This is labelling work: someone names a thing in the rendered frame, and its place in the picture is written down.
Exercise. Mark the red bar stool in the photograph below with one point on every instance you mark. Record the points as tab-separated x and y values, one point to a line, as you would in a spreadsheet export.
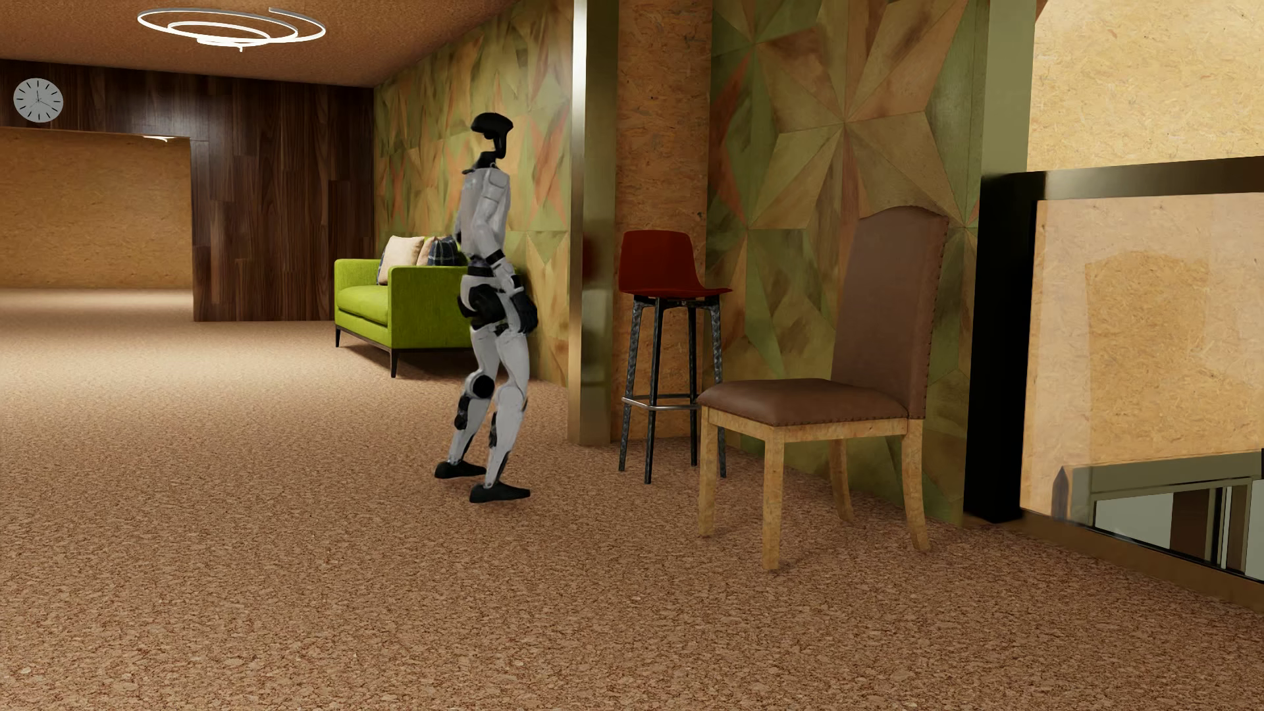
660	265

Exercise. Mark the white humanoid robot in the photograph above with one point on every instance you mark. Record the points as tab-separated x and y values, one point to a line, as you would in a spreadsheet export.
486	212

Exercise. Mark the dark plaid cushion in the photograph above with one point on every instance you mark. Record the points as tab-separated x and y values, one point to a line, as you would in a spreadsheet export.
445	251

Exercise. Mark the green sofa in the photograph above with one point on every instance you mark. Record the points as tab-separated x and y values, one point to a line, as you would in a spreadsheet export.
415	301

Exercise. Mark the beige cushion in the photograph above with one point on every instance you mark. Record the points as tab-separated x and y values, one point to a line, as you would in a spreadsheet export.
399	255

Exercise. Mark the brown leather wooden chair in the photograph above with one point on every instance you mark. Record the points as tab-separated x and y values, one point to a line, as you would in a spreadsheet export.
889	296

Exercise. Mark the black framed mirror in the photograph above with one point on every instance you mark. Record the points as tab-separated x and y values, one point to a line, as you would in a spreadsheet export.
1136	365

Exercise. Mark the round wall clock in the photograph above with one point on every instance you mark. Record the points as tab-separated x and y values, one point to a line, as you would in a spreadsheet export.
37	100

